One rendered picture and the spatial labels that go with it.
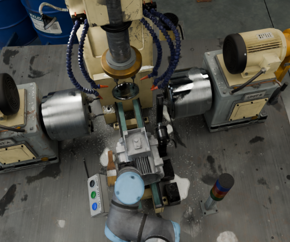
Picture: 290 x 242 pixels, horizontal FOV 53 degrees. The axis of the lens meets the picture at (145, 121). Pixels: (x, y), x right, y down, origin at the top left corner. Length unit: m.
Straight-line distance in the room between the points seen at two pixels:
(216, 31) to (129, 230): 2.75
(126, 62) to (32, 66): 1.01
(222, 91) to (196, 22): 2.12
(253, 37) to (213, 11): 2.27
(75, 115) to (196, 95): 0.58
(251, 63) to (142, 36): 0.53
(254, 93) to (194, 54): 0.70
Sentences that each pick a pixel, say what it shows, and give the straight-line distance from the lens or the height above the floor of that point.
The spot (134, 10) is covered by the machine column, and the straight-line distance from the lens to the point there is 1.08.
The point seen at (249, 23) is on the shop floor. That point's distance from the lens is 3.58.
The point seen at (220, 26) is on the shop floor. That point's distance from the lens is 3.46.
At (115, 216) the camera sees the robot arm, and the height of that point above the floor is 1.37.
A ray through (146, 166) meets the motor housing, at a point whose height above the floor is 1.09.
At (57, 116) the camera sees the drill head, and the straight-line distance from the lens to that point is 1.40.
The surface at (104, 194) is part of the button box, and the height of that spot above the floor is 1.07.
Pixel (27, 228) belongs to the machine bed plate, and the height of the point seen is 0.80.
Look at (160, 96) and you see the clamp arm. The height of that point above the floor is 1.25.
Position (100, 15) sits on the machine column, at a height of 1.61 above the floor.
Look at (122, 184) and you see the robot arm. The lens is 0.90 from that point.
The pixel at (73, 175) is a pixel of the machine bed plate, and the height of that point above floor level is 0.80.
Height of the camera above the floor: 2.29
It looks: 60 degrees down
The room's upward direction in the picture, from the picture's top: 3 degrees counter-clockwise
